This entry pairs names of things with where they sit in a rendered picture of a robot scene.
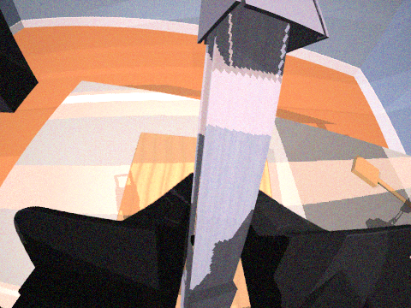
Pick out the light wooden board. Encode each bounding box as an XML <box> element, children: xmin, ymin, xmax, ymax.
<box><xmin>117</xmin><ymin>133</ymin><xmax>273</xmax><ymax>308</ymax></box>

